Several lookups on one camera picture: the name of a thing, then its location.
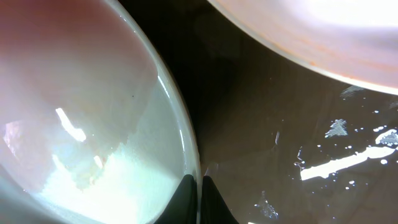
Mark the pale green plate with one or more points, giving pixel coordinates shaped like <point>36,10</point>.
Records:
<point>93,128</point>

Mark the white plate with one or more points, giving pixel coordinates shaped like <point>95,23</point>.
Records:
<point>348,40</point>

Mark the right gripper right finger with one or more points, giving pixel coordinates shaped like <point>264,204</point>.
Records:
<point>213,208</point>

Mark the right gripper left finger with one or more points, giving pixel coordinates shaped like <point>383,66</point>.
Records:
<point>182,207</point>

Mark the large dark brown tray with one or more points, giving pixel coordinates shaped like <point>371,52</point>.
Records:
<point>276,138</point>

